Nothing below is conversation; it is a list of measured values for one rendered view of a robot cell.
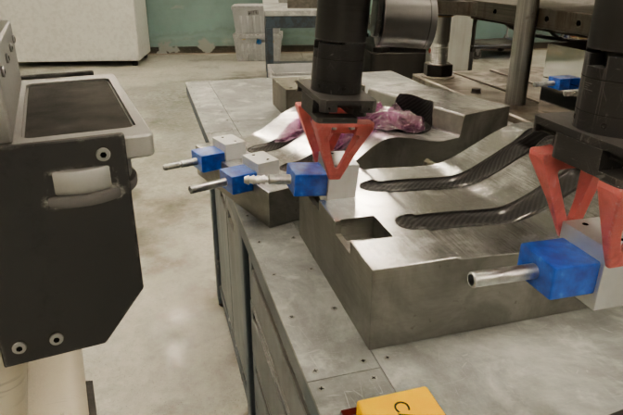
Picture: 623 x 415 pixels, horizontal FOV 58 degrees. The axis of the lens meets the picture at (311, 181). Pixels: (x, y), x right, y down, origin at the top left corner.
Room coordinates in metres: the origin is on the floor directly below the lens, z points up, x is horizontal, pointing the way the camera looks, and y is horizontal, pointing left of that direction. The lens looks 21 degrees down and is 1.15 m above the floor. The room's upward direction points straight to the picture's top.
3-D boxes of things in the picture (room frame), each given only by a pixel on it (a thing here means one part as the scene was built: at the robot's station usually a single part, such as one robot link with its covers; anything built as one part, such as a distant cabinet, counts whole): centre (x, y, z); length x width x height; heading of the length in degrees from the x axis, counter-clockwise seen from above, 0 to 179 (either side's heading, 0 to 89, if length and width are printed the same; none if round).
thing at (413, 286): (0.64, -0.26, 0.87); 0.50 x 0.26 x 0.14; 106
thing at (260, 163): (0.76, 0.12, 0.86); 0.13 x 0.05 x 0.05; 123
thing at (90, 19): (6.95, 2.79, 0.47); 1.52 x 0.77 x 0.94; 95
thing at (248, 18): (7.14, 0.66, 0.49); 0.60 x 0.42 x 0.33; 91
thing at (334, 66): (0.63, -0.03, 1.03); 0.10 x 0.07 x 0.07; 16
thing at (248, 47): (7.14, 0.66, 0.16); 0.60 x 0.42 x 0.33; 91
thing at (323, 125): (0.62, -0.03, 0.96); 0.07 x 0.07 x 0.09; 16
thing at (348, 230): (0.53, -0.05, 0.87); 0.05 x 0.05 x 0.04; 16
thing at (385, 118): (0.95, -0.08, 0.90); 0.26 x 0.18 x 0.08; 123
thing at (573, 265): (0.38, -0.18, 0.93); 0.13 x 0.05 x 0.05; 106
